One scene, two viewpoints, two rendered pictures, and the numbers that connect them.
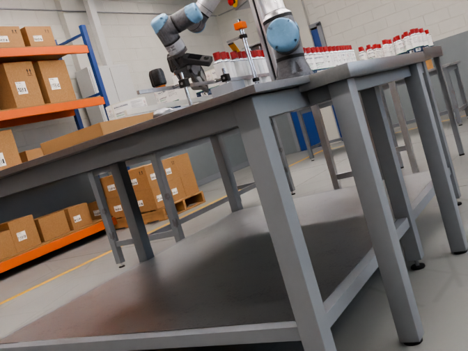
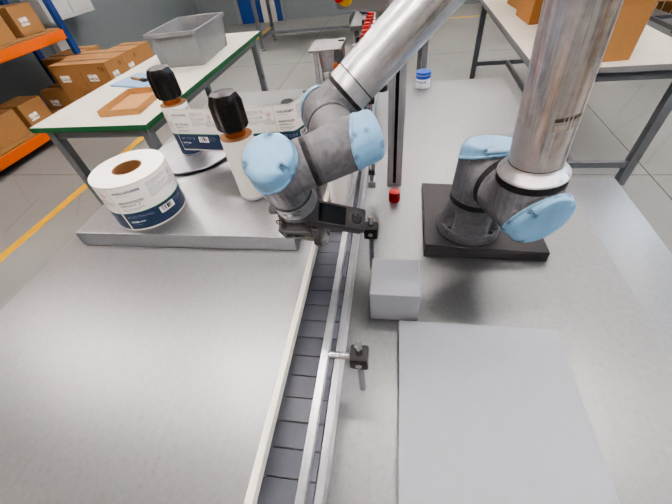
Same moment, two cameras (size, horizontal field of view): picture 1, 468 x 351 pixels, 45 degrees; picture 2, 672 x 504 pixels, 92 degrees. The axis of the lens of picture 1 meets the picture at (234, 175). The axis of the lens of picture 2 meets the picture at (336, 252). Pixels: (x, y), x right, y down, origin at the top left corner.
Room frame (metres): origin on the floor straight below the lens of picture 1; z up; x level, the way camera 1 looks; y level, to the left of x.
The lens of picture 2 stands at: (1.86, 0.17, 1.44)
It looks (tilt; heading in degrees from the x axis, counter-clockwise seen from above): 46 degrees down; 342
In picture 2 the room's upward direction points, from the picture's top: 8 degrees counter-clockwise
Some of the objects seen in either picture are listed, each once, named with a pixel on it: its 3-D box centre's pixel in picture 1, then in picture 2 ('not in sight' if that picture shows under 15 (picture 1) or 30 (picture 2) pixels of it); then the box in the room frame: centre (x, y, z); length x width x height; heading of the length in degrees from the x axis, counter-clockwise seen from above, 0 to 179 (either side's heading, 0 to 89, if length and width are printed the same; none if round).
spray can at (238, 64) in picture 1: (239, 73); not in sight; (2.63, -0.16, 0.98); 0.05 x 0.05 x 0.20
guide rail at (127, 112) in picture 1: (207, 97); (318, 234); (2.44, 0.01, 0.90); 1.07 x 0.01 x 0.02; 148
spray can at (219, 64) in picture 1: (222, 75); (338, 185); (2.50, -0.08, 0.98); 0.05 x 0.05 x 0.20
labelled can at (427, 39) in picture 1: (396, 51); not in sight; (4.71, -1.57, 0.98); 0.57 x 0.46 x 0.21; 58
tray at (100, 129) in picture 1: (104, 132); not in sight; (1.82, 0.35, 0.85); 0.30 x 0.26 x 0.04; 148
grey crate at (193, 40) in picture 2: not in sight; (191, 40); (4.98, 0.05, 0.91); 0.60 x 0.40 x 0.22; 150
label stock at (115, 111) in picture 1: (129, 116); (140, 189); (2.84, 0.41, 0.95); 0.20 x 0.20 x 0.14
